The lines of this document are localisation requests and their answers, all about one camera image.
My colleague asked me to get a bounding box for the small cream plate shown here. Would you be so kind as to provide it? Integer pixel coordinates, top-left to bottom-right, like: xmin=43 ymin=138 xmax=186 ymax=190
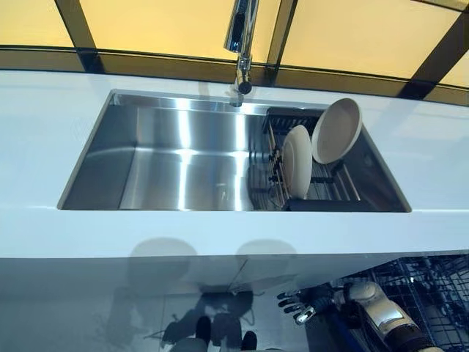
xmin=281 ymin=124 xmax=312 ymax=199

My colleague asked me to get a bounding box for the chrome pull-down faucet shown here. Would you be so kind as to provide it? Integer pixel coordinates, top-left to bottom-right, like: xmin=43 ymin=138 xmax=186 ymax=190
xmin=224 ymin=0 xmax=262 ymax=107

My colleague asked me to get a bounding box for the black robot foot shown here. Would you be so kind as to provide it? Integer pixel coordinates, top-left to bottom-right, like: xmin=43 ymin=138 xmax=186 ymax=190
xmin=241 ymin=331 xmax=258 ymax=352
xmin=196 ymin=315 xmax=213 ymax=342

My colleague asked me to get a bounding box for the black robot left foot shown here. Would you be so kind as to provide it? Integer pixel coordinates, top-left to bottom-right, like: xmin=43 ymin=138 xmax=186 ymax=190
xmin=196 ymin=315 xmax=213 ymax=342

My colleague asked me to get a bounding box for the grey robot left leg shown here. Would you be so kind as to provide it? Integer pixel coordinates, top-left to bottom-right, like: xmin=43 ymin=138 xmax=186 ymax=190
xmin=175 ymin=337 xmax=206 ymax=352

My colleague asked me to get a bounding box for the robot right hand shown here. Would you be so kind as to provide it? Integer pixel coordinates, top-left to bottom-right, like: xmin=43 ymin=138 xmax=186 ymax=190
xmin=277 ymin=285 xmax=334 ymax=326

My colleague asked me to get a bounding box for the stainless steel sink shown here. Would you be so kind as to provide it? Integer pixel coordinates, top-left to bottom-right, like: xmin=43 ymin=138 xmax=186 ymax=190
xmin=58 ymin=89 xmax=413 ymax=213

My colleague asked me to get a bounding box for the black sink dish rack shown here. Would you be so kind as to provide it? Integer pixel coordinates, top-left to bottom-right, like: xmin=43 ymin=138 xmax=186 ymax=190
xmin=262 ymin=106 xmax=367 ymax=212

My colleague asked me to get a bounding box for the dishwasher wire rack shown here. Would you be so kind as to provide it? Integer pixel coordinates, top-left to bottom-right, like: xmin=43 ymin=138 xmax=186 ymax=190
xmin=329 ymin=256 xmax=469 ymax=352

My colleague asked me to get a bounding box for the large cream plate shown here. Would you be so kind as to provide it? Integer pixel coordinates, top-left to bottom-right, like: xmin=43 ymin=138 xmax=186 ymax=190
xmin=311 ymin=98 xmax=363 ymax=164

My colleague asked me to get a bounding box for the black robot right foot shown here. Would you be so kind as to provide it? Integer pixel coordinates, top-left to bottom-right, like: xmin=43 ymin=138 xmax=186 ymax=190
xmin=241 ymin=331 xmax=258 ymax=352

